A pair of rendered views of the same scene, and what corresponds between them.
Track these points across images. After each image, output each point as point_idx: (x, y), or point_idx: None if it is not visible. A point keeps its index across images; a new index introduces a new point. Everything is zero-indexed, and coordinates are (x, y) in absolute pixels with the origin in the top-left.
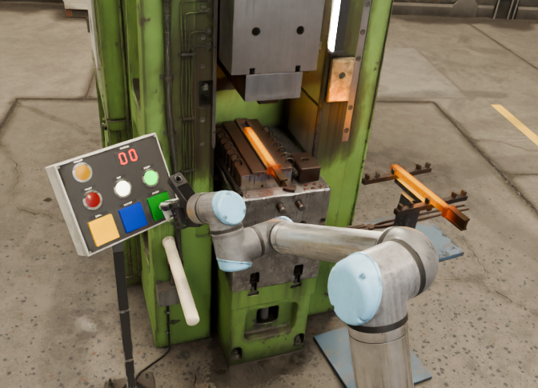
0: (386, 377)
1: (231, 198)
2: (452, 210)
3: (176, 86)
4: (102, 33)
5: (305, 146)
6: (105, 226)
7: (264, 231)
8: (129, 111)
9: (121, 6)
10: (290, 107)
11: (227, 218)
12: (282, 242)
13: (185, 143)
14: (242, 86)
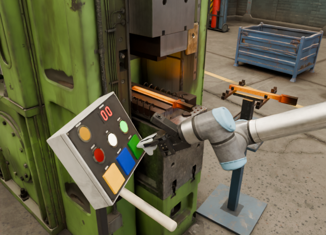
0: None
1: (226, 111)
2: (285, 96)
3: (105, 57)
4: (11, 38)
5: (170, 90)
6: (114, 174)
7: (242, 132)
8: (40, 98)
9: (24, 14)
10: (148, 70)
11: (232, 126)
12: (266, 132)
13: None
14: (154, 47)
